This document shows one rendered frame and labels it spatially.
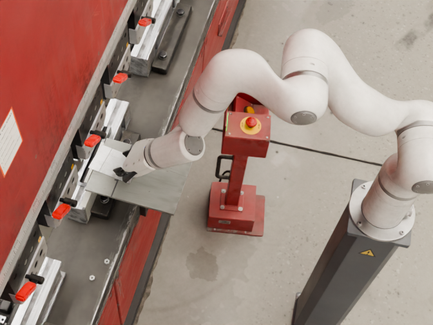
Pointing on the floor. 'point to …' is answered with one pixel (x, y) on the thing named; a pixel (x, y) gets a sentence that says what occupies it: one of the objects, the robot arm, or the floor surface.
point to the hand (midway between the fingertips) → (124, 163)
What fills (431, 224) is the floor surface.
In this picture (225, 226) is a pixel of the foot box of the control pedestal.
